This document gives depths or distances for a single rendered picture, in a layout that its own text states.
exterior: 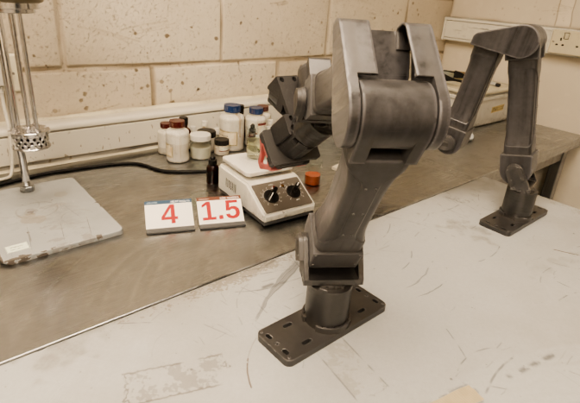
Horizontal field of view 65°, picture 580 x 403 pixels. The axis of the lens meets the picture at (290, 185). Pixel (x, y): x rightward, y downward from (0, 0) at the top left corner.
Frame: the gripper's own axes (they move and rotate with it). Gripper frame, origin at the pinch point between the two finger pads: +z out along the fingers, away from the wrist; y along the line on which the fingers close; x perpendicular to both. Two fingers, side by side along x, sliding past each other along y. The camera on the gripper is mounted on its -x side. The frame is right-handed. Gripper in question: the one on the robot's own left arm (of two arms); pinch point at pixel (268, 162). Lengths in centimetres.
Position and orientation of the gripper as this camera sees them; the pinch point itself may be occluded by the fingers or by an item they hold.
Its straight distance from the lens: 87.5
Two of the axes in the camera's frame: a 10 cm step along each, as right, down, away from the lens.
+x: 3.1, 9.3, -1.7
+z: -4.7, 3.1, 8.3
